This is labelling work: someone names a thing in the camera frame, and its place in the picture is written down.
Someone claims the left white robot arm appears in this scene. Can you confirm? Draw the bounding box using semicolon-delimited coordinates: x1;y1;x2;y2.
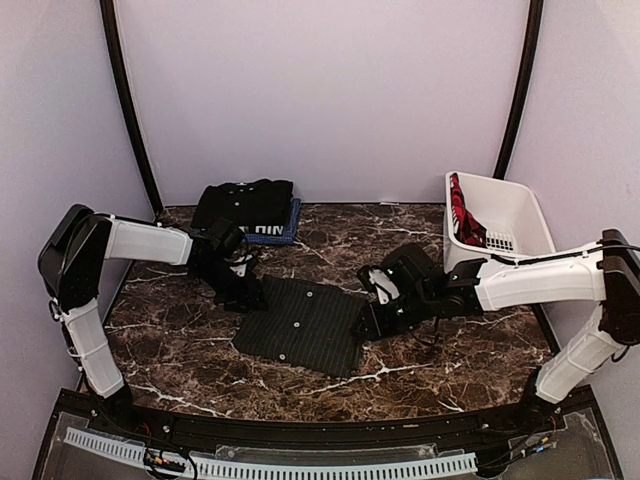
37;204;267;436

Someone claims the black pinstriped long sleeve shirt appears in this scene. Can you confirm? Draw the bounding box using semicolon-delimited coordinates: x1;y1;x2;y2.
233;275;366;378

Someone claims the black white lettered shirt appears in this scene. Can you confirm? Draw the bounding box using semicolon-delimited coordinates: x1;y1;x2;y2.
240;221;297;237

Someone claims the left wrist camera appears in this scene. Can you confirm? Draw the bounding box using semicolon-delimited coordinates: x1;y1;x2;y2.
203;217;244;259

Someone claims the black frame post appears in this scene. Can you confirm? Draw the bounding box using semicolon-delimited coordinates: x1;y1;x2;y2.
99;0;164;213
492;0;544;180

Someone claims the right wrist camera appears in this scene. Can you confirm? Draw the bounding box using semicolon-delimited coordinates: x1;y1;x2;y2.
381;243;435;294

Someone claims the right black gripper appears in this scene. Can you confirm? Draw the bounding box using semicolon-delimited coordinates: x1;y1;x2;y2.
350;286;436;341

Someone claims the white plastic bin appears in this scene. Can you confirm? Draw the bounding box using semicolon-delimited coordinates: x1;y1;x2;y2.
443;171;555;271

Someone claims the blue checkered shirt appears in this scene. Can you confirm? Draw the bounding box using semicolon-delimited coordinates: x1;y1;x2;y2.
241;198;301;246

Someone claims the white slotted cable duct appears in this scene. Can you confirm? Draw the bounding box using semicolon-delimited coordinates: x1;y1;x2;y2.
63;427;477;479

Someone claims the red black shirt in bin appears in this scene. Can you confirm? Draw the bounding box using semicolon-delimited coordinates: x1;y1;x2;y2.
449;172;487;248

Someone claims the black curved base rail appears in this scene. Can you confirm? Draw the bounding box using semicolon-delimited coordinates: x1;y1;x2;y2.
46;386;609;452

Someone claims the left black frame post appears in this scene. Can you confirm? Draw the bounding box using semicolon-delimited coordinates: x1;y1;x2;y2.
99;0;164;213

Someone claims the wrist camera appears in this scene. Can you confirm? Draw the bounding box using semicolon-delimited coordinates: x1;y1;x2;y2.
381;243;435;294
203;217;244;259

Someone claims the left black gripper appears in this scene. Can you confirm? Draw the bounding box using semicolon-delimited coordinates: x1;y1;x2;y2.
194;260;268;314

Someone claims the right black frame post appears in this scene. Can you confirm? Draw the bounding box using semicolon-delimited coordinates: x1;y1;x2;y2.
492;0;544;180

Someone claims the black button shirt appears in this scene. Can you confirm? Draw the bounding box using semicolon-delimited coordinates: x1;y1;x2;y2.
191;179;294;229

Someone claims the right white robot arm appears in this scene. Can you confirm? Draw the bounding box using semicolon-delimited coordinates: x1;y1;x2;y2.
352;229;639;434

